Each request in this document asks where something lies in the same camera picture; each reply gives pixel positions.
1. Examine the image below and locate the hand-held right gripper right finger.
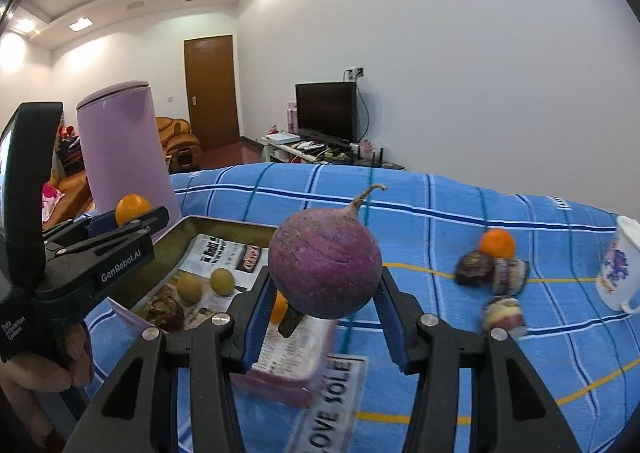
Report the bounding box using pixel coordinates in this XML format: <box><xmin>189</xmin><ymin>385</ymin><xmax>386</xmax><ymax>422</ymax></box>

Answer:
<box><xmin>374</xmin><ymin>267</ymin><xmax>582</xmax><ymax>453</ymax></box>

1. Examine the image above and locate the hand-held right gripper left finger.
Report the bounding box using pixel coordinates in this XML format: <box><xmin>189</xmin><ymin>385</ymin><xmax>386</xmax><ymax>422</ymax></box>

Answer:
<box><xmin>75</xmin><ymin>274</ymin><xmax>279</xmax><ymax>453</ymax></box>

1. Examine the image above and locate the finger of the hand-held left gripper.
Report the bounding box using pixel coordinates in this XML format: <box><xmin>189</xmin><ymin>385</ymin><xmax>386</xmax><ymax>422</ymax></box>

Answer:
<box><xmin>46</xmin><ymin>204</ymin><xmax>170</xmax><ymax>262</ymax></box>
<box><xmin>41</xmin><ymin>210</ymin><xmax>122</xmax><ymax>249</ymax></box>

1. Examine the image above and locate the small round orange kumquat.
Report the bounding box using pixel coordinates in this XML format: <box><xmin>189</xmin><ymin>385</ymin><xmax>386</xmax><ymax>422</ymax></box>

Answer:
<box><xmin>115</xmin><ymin>194</ymin><xmax>152</xmax><ymax>228</ymax></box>

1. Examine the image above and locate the oval orange kumquat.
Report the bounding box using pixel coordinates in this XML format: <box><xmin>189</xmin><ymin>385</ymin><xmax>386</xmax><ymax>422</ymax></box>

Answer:
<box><xmin>270</xmin><ymin>290</ymin><xmax>291</xmax><ymax>326</ymax></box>

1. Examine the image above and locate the pink tin box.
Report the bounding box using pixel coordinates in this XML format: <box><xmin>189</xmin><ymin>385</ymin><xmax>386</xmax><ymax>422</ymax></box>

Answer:
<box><xmin>107</xmin><ymin>216</ymin><xmax>341</xmax><ymax>409</ymax></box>

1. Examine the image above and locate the tan longan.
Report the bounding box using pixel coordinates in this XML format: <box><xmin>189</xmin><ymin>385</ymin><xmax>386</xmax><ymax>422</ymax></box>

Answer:
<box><xmin>176</xmin><ymin>274</ymin><xmax>203</xmax><ymax>306</ymax></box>
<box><xmin>210</xmin><ymin>268</ymin><xmax>236</xmax><ymax>295</ymax></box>

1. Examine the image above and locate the dark brown water chestnut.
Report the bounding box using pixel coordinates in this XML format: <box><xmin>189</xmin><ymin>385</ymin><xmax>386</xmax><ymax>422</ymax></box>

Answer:
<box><xmin>455</xmin><ymin>251</ymin><xmax>496</xmax><ymax>288</ymax></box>
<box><xmin>145</xmin><ymin>295</ymin><xmax>187</xmax><ymax>333</ymax></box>

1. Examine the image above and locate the purple round radish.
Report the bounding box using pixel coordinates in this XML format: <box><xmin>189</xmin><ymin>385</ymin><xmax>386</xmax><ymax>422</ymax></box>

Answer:
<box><xmin>267</xmin><ymin>184</ymin><xmax>388</xmax><ymax>339</ymax></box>

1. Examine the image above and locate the striped taro chunk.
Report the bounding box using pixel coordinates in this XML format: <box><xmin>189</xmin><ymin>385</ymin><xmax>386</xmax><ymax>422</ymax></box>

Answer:
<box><xmin>482</xmin><ymin>296</ymin><xmax>527</xmax><ymax>338</ymax></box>
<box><xmin>492</xmin><ymin>257</ymin><xmax>530</xmax><ymax>295</ymax></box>

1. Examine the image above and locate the bumpy orange tangerine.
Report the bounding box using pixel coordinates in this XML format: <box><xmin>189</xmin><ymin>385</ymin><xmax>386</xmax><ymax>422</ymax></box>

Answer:
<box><xmin>479</xmin><ymin>229</ymin><xmax>516</xmax><ymax>260</ymax></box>

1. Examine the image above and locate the person's left hand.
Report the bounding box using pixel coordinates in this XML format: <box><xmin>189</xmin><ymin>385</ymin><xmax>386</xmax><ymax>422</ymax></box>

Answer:
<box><xmin>0</xmin><ymin>323</ymin><xmax>94</xmax><ymax>440</ymax></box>

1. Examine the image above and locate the pink floral cushion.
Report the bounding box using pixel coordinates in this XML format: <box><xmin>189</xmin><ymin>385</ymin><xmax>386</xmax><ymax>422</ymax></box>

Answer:
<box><xmin>42</xmin><ymin>183</ymin><xmax>66</xmax><ymax>220</ymax></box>

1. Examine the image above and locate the orange leather sofa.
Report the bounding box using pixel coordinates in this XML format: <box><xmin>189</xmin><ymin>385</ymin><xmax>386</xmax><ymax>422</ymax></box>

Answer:
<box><xmin>155</xmin><ymin>116</ymin><xmax>203</xmax><ymax>171</ymax></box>
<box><xmin>42</xmin><ymin>168</ymin><xmax>96</xmax><ymax>234</ymax></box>

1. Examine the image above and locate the lilac cylindrical container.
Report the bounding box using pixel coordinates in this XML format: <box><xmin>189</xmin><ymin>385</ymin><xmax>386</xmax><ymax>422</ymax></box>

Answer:
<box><xmin>76</xmin><ymin>80</ymin><xmax>182</xmax><ymax>244</ymax></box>

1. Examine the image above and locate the printed paper leaflet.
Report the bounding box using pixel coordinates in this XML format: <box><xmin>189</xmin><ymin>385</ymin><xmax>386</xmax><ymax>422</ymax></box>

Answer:
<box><xmin>180</xmin><ymin>233</ymin><xmax>263</xmax><ymax>291</ymax></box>

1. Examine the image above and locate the blue plaid blanket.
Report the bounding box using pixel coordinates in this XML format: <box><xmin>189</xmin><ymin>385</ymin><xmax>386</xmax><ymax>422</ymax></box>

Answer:
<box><xmin>80</xmin><ymin>163</ymin><xmax>640</xmax><ymax>453</ymax></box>

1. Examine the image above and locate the brown wooden door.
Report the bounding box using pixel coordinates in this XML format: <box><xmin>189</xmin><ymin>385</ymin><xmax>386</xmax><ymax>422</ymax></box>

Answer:
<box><xmin>183</xmin><ymin>34</ymin><xmax>238</xmax><ymax>151</ymax></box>

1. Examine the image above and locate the white television stand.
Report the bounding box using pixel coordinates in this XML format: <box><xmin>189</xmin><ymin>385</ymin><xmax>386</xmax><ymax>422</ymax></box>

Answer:
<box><xmin>259</xmin><ymin>133</ymin><xmax>406</xmax><ymax>170</ymax></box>

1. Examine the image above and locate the black flat television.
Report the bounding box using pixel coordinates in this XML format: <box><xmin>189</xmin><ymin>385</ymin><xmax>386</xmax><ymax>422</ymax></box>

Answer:
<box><xmin>295</xmin><ymin>81</ymin><xmax>358</xmax><ymax>144</ymax></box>

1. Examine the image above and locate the white mug with blue print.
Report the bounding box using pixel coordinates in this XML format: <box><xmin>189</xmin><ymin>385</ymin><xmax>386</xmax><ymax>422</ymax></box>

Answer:
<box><xmin>596</xmin><ymin>216</ymin><xmax>640</xmax><ymax>315</ymax></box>

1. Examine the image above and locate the black power cable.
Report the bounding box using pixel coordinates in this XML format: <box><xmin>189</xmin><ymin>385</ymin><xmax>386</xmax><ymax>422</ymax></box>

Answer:
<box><xmin>356</xmin><ymin>80</ymin><xmax>374</xmax><ymax>145</ymax></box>

